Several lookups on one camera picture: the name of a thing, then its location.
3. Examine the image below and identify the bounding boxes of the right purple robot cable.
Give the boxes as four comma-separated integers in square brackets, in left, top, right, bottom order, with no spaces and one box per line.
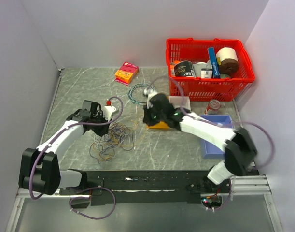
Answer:
[149,75,275,171]

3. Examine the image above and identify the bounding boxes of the aluminium rail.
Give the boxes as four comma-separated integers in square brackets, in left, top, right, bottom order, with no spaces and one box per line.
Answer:
[16,175,272,199]

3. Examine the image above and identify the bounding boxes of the red plastic shopping basket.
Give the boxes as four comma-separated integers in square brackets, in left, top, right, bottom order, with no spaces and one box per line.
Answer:
[166,38,255,102]

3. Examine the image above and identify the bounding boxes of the black labelled can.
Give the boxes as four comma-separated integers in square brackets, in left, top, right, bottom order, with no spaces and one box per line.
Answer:
[174,60,196,77]

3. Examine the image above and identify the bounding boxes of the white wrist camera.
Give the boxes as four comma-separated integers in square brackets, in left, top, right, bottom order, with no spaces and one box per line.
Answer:
[143,88,158,109]
[102,105,119,121]

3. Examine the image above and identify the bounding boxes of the pink orange small box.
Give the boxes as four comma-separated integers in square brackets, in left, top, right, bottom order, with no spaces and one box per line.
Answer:
[115,62,139,86]

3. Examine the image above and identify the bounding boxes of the red soda can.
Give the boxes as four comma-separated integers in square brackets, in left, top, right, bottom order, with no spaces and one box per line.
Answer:
[204,99,221,115]

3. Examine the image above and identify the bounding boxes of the green blue coiled wire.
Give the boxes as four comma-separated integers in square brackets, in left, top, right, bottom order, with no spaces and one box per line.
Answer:
[127,82,153,106]

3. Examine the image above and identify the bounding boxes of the white labelled container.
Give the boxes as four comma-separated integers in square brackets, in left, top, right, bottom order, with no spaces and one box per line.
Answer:
[193,62,212,79]

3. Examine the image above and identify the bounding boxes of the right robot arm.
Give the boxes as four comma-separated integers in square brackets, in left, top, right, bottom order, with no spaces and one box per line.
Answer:
[143,89,257,193]

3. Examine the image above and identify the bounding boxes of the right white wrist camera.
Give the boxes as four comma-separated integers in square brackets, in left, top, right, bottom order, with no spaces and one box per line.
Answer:
[143,88,158,109]

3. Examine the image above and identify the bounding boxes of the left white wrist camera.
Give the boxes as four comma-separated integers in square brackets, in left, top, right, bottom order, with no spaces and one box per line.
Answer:
[102,105,119,121]

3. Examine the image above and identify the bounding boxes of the white wire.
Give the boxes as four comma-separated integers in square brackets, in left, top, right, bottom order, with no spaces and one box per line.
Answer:
[90,132,112,152]

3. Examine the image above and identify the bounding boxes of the yellow wire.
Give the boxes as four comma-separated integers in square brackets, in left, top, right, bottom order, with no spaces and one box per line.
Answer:
[96,116,148,161]

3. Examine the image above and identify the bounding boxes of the yellow plastic bin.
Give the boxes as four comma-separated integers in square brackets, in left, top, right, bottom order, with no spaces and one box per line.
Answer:
[147,121,170,130]

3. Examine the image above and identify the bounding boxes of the blue plastic tray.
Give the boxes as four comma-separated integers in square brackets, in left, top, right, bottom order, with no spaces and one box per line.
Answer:
[200,115,233,159]

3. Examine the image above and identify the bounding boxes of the purple wires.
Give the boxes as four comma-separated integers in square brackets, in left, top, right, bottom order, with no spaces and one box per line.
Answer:
[89,122,136,165]

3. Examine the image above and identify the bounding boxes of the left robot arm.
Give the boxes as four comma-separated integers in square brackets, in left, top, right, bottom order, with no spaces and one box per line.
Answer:
[18,100,119,195]

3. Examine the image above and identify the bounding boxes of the blue tall box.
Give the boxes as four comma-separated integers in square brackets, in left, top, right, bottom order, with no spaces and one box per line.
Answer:
[207,47,220,79]

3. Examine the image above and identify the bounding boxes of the white paper roll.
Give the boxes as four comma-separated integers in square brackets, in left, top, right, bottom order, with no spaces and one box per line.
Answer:
[216,47,238,65]

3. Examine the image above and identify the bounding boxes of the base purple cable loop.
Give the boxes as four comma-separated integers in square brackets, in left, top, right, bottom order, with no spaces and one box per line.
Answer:
[69,187,116,220]

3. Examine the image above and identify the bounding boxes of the white plastic bin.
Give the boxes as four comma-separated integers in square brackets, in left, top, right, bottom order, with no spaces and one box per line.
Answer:
[168,96,191,111]

